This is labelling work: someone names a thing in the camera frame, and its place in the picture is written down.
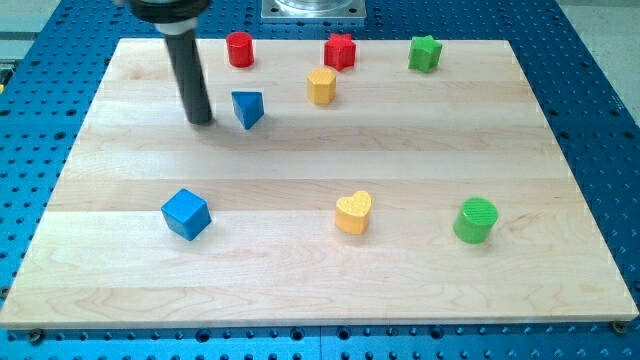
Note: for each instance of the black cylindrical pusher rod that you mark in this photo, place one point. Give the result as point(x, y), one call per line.
point(185, 60)

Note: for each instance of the black round tool flange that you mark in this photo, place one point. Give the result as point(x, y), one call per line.
point(170, 17)

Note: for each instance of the yellow heart block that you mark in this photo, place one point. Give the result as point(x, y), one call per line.
point(352, 212)

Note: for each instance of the light wooden board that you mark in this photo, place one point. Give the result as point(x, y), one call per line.
point(419, 143)

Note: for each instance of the left board corner screw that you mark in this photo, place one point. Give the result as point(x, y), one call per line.
point(35, 336)

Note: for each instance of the board corner screw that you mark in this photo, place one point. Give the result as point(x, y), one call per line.
point(619, 327)
point(35, 336)

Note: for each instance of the right board corner screw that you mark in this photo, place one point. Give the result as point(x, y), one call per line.
point(619, 327)

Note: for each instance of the red cylinder block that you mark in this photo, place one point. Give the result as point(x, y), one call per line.
point(240, 49)

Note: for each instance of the blue triangle block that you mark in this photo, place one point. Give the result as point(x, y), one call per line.
point(248, 107)

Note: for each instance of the yellow pentagon block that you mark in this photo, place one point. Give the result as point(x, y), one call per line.
point(321, 86)

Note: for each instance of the red star block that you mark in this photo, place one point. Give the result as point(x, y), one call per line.
point(340, 51)

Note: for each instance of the blue cube block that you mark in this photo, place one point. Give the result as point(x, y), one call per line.
point(186, 214)

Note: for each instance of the green star block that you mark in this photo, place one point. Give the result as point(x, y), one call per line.
point(424, 53)

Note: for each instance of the green cylinder block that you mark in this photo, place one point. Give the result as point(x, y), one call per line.
point(475, 220)

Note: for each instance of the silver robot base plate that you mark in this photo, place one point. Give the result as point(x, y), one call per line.
point(313, 9)

